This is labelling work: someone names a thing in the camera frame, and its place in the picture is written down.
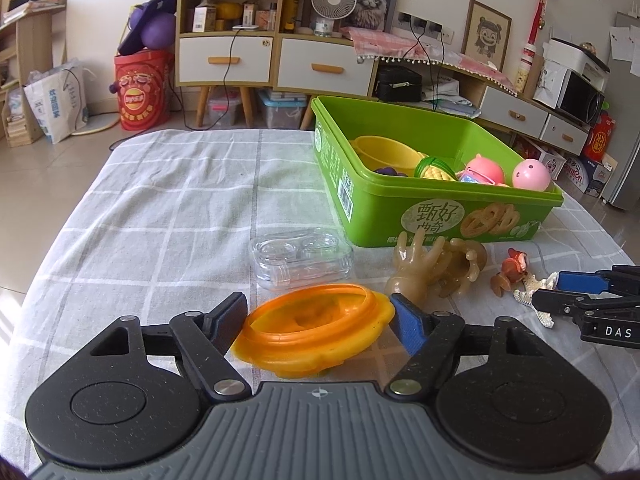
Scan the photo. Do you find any microwave oven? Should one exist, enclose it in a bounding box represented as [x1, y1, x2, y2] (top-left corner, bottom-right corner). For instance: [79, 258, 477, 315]
[532, 57, 606, 126]

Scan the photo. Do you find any low white drawer cabinet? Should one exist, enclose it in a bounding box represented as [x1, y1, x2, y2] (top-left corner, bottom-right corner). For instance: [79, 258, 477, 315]
[372, 54, 602, 144]

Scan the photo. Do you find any red cardboard box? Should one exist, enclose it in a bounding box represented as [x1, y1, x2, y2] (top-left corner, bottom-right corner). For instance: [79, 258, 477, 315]
[579, 112, 616, 161]

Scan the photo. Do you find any pink checked cloth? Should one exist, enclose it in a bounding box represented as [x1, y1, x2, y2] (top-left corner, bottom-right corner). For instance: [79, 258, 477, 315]
[347, 26, 517, 94]

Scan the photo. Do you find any pink ball capsule toy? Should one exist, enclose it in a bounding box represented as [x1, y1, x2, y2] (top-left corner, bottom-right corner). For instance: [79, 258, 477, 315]
[511, 158, 554, 192]

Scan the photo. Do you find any clear storage box pink lid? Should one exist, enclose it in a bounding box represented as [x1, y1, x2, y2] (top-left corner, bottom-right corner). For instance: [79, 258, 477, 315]
[207, 87, 241, 129]

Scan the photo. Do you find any green plastic box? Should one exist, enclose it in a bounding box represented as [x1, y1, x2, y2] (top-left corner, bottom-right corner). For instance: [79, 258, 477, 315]
[309, 94, 565, 249]

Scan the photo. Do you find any white paper bag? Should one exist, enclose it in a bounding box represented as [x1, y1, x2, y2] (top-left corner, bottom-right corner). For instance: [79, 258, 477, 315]
[23, 58, 90, 145]

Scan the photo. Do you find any grey plaid cloth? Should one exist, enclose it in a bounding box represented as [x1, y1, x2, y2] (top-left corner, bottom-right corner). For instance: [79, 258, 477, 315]
[9, 127, 640, 463]

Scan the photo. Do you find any purple ball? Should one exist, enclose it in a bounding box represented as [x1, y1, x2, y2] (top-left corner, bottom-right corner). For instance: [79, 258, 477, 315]
[140, 12, 177, 54]

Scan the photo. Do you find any yellow plastic bowl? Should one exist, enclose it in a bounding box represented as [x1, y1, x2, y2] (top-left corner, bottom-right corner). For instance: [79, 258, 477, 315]
[349, 134, 427, 177]

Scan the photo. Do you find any framed cartoon picture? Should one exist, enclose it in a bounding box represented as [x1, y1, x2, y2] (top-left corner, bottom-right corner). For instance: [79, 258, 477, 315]
[460, 0, 513, 71]

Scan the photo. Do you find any tan rubber hand toy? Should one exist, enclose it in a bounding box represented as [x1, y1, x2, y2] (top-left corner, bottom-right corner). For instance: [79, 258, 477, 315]
[434, 239, 489, 299]
[384, 229, 447, 302]

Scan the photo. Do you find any white spiky figurine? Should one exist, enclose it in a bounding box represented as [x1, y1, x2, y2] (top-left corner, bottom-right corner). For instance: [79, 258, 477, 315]
[514, 272, 560, 330]

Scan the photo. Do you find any blue white printed box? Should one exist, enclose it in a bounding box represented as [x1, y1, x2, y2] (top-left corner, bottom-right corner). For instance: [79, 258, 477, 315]
[564, 156, 609, 197]

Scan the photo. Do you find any white red printed box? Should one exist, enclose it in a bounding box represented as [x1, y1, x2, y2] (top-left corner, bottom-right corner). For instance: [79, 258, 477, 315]
[537, 142, 569, 181]

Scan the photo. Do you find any white printer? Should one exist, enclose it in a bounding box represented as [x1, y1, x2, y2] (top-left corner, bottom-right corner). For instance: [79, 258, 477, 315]
[542, 38, 611, 79]

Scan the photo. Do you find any wooden shelf desk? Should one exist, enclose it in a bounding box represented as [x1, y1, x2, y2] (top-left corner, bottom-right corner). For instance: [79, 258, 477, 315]
[0, 0, 69, 149]

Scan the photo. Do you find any orange pumpkin-shaped bowl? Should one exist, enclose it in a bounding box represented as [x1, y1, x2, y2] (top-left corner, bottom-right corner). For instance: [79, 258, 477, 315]
[232, 283, 397, 379]

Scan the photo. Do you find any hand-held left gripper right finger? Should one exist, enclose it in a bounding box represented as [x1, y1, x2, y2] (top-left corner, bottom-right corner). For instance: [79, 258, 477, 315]
[384, 293, 546, 404]

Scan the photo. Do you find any small fox figurine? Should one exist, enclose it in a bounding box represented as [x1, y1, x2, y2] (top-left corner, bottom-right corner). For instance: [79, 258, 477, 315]
[489, 247, 534, 299]

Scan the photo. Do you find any clear plastic case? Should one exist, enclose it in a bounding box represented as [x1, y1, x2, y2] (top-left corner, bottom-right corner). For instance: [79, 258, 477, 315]
[248, 228, 354, 292]

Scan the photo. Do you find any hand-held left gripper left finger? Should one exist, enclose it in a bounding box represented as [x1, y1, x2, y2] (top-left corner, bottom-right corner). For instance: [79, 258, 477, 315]
[91, 291, 253, 405]

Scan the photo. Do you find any white wall socket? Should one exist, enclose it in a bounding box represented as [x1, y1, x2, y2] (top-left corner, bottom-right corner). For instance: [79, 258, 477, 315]
[394, 9, 456, 44]

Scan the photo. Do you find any grey refrigerator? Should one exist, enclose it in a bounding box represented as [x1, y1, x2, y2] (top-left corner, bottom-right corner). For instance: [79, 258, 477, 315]
[602, 10, 640, 212]

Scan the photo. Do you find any small white fan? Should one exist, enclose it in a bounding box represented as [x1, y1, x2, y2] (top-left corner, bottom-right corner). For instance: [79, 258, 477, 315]
[310, 0, 357, 38]

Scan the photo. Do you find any framed cat picture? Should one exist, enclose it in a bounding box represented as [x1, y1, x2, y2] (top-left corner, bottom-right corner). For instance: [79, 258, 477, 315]
[345, 0, 401, 34]

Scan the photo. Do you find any white wooden drawer cabinet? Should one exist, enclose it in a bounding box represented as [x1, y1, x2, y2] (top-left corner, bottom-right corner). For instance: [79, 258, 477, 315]
[174, 0, 382, 129]

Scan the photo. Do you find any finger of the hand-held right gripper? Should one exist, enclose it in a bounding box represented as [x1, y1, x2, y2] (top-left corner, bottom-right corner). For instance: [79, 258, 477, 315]
[530, 290, 602, 319]
[556, 265, 640, 297]

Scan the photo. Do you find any toy corn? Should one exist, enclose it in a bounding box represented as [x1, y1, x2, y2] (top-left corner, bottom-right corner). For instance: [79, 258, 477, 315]
[413, 155, 457, 182]

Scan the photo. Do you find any pink pig toy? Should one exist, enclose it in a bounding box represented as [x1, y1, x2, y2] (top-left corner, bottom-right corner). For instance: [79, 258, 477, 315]
[457, 156, 509, 187]

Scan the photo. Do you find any red printed bucket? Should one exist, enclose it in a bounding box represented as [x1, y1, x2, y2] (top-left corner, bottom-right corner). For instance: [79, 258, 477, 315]
[113, 48, 174, 132]

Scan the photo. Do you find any clear storage box blue lid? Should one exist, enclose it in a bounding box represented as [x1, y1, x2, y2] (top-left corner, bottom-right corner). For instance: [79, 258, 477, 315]
[257, 88, 309, 130]

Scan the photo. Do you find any black case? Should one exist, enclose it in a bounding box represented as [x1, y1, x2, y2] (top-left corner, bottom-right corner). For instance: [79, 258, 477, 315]
[374, 65, 424, 103]

